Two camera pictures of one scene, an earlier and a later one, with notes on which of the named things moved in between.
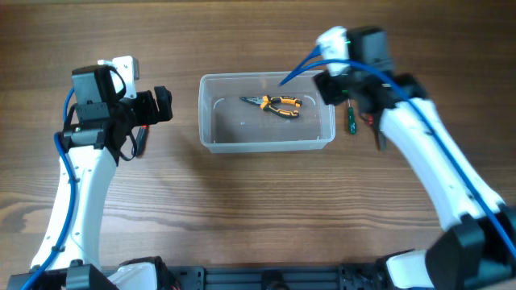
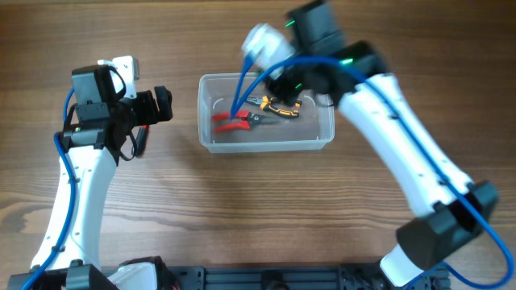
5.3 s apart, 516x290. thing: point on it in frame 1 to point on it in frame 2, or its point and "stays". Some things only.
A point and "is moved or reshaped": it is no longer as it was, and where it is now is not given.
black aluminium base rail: (206, 277) stays
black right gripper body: (333, 89) to (295, 79)
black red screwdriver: (141, 141) stays
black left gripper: (151, 113) stays
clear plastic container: (244, 112) stays
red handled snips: (371, 123) is moved or reshaped
